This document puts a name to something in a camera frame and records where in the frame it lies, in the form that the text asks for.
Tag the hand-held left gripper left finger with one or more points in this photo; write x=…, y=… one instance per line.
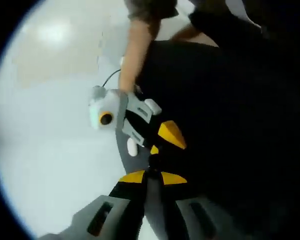
x=107, y=215

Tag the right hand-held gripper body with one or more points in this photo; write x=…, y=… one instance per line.
x=107, y=105

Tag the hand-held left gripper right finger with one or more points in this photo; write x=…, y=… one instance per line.
x=190, y=215

